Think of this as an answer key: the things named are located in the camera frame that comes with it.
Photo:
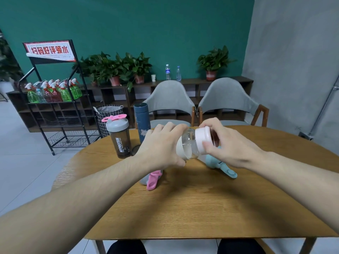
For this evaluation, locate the person's left hand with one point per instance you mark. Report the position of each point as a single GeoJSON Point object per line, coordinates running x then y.
{"type": "Point", "coordinates": [156, 148]}

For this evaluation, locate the person's right hand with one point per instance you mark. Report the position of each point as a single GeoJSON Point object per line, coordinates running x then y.
{"type": "Point", "coordinates": [233, 148]}

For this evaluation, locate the person's right thumb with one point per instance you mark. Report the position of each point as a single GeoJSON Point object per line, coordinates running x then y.
{"type": "Point", "coordinates": [210, 148]}

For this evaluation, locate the person's left thumb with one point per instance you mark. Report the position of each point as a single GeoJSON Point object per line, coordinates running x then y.
{"type": "Point", "coordinates": [178, 161]}

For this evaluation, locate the pink bottle lid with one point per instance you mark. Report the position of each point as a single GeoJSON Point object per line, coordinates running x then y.
{"type": "Point", "coordinates": [202, 137]}

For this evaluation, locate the clear plastic bottle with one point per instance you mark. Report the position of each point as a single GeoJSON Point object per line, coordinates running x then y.
{"type": "Point", "coordinates": [189, 145]}

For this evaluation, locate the person's right forearm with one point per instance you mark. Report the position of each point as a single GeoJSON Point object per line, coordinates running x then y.
{"type": "Point", "coordinates": [299, 179]}

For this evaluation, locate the person's left forearm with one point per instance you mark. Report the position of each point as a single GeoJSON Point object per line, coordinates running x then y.
{"type": "Point", "coordinates": [66, 208]}

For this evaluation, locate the grey chair with wooden legs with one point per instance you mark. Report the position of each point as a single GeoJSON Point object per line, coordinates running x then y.
{"type": "Point", "coordinates": [227, 95]}
{"type": "Point", "coordinates": [168, 96]}

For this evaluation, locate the dark blue thermos flask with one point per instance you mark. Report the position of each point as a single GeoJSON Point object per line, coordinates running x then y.
{"type": "Point", "coordinates": [141, 119]}

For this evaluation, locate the dark shaker bottle grey lid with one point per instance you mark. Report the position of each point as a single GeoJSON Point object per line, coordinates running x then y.
{"type": "Point", "coordinates": [120, 140]}

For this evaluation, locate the clear water bottle blue label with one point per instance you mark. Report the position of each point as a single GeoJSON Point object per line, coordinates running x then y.
{"type": "Point", "coordinates": [168, 72]}
{"type": "Point", "coordinates": [178, 74]}

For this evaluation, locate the grid pattern laundry basket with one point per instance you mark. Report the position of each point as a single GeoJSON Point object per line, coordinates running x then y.
{"type": "Point", "coordinates": [110, 115]}

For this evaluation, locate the potted green plant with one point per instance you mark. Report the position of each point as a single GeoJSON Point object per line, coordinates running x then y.
{"type": "Point", "coordinates": [137, 67]}
{"type": "Point", "coordinates": [213, 60]}
{"type": "Point", "coordinates": [90, 68]}
{"type": "Point", "coordinates": [112, 68]}

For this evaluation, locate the dark wooden cubby shelf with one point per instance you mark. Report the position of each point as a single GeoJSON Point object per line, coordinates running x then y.
{"type": "Point", "coordinates": [111, 96]}

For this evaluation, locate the person's left leg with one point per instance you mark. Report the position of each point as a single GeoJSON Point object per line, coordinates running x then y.
{"type": "Point", "coordinates": [127, 248]}

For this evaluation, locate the person's leg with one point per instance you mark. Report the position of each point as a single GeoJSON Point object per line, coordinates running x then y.
{"type": "Point", "coordinates": [239, 248]}
{"type": "Point", "coordinates": [127, 248]}

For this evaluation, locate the person's right leg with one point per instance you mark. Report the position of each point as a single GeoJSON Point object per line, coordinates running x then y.
{"type": "Point", "coordinates": [239, 248]}

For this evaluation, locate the row of coloured spray bottles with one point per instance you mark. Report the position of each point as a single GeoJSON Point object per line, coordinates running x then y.
{"type": "Point", "coordinates": [53, 93]}

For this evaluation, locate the red and white sign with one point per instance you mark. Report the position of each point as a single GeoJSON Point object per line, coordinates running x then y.
{"type": "Point", "coordinates": [49, 51]}

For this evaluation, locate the large plant in white pot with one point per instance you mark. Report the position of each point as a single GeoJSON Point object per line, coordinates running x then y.
{"type": "Point", "coordinates": [8, 66]}

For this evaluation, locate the grey wall junction box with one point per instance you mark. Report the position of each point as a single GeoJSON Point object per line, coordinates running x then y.
{"type": "Point", "coordinates": [306, 136]}

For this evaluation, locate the metal wall conduit pipe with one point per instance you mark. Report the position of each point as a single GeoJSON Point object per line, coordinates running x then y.
{"type": "Point", "coordinates": [324, 105]}

